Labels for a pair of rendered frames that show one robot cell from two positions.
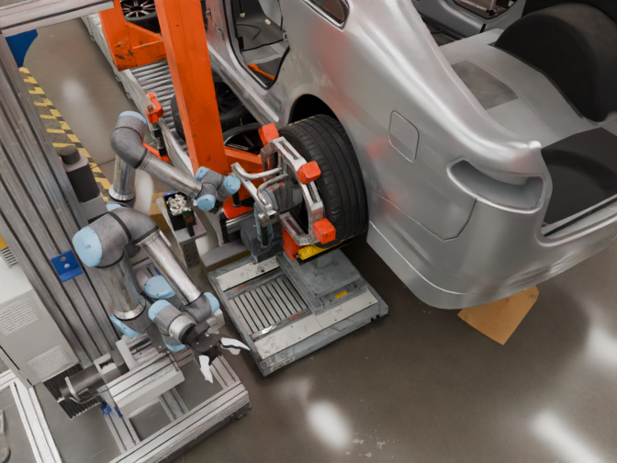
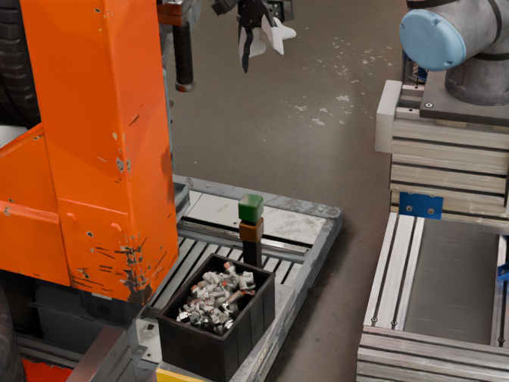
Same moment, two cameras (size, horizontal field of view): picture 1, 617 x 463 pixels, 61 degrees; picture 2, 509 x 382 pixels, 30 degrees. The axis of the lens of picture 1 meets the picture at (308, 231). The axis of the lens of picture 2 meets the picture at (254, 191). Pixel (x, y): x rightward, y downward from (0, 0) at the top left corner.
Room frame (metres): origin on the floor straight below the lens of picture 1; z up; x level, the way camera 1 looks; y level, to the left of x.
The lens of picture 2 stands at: (3.02, 1.81, 1.73)
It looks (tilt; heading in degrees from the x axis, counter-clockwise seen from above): 36 degrees down; 231
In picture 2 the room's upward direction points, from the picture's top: 2 degrees counter-clockwise
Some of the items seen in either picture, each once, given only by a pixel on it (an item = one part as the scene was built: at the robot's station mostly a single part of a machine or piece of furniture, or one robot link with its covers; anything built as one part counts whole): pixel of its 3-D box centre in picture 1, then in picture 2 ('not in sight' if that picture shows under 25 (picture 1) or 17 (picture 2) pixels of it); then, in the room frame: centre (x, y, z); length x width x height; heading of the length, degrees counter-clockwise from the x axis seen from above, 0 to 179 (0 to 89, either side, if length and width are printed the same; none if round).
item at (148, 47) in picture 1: (160, 35); not in sight; (4.17, 1.17, 0.69); 0.52 x 0.17 x 0.35; 119
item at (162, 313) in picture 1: (167, 317); not in sight; (0.99, 0.46, 1.21); 0.11 x 0.08 x 0.09; 49
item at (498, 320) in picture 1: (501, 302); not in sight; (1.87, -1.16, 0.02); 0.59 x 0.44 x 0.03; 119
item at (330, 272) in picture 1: (319, 251); not in sight; (2.07, -0.07, 0.32); 0.40 x 0.30 x 0.28; 29
